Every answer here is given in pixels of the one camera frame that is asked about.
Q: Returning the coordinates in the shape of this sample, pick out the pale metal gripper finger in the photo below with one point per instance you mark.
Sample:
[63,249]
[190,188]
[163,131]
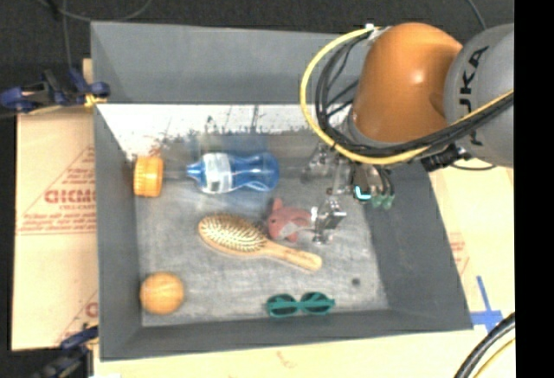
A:
[338,221]
[322,225]

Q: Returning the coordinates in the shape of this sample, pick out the pink toy animal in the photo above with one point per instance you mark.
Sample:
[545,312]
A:
[285,221]

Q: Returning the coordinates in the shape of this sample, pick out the wooden hairbrush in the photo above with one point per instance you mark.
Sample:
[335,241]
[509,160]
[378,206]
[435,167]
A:
[233,234]

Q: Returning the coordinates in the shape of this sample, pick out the green sunglasses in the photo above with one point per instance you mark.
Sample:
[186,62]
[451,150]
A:
[281,306]

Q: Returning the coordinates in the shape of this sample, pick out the clear blue plastic bottle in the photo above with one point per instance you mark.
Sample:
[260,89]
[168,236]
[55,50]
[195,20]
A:
[242,172]

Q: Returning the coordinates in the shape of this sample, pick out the grey metal bin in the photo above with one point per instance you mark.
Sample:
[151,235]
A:
[242,281]

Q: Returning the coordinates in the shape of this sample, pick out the orange wooden ball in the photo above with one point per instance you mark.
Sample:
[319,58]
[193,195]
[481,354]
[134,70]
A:
[162,293]

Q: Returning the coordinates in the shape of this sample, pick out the orange ribbed cup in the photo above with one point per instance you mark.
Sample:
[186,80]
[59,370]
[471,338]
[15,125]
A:
[148,176]

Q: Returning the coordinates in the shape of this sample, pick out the black cylinder on white bracket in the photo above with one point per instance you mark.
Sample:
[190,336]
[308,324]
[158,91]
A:
[441,158]

